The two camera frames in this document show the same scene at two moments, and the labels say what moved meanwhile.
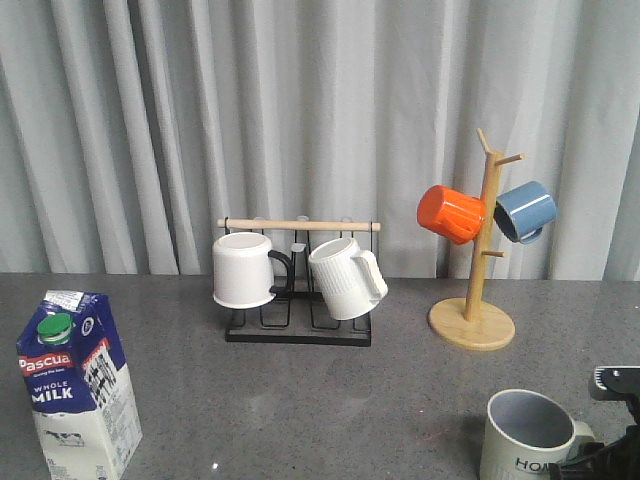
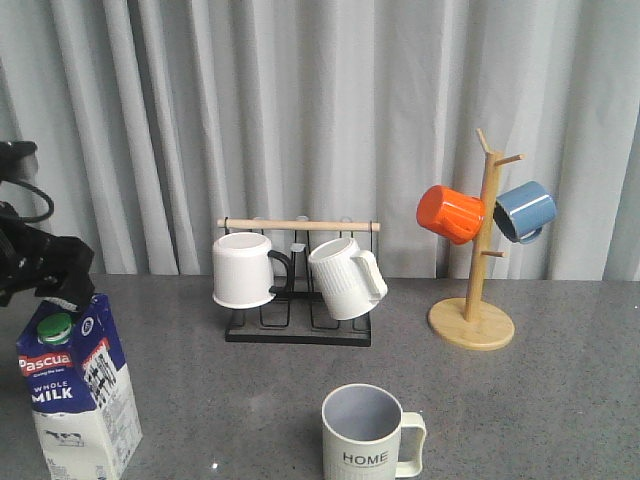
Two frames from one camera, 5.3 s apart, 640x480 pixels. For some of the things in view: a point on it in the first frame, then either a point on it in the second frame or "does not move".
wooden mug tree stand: x=470 y=323 does not move
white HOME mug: x=524 y=436 -> x=361 y=427
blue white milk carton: x=81 y=395 does not move
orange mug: x=450 y=213 does not move
